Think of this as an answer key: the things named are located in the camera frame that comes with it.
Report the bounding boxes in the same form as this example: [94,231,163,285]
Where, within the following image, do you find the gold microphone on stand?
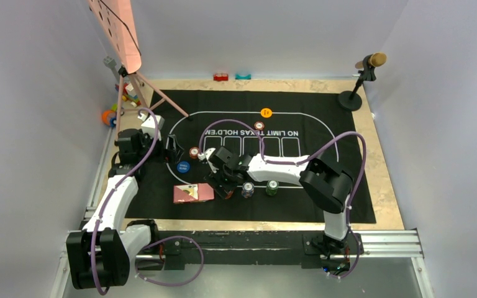
[337,52,387,112]

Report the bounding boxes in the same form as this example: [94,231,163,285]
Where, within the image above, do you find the orange dealer button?
[260,108,273,118]

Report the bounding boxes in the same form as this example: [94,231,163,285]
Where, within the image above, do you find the blue chip stack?
[241,182,255,198]

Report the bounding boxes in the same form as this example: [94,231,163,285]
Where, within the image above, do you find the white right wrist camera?
[198,148,218,173]

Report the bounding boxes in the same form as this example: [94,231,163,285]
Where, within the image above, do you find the red chip stack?
[224,190,234,199]

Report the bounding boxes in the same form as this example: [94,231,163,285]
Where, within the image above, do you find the blue small blind button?
[176,161,191,173]

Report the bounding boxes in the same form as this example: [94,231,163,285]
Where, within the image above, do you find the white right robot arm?
[198,147,353,253]

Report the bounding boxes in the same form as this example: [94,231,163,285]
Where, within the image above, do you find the orange toy ring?
[101,109,118,129]

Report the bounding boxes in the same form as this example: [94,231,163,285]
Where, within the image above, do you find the red chips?
[254,121,265,131]

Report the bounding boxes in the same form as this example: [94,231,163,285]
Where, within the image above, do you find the teal toy block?
[235,73,252,80]

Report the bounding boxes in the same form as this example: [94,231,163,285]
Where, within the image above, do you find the black poker table mat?
[126,89,355,222]

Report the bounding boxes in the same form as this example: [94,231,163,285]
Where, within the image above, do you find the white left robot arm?
[66,129,184,295]

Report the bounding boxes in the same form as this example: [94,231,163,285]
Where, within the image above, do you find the green chip stack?
[265,180,279,196]

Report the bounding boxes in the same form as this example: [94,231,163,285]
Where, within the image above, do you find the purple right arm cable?
[198,119,368,279]

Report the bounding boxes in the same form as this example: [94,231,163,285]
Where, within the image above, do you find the colourful toy block pile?
[122,83,141,107]

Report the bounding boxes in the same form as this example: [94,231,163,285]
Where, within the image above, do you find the red chip pile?
[189,147,200,159]

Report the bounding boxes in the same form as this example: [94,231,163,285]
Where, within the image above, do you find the pink music stand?
[86,0,189,132]

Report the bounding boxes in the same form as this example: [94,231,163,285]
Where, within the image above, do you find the red toy block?
[213,73,229,81]

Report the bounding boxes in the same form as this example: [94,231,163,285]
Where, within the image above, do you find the red playing card box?
[173,183,214,204]

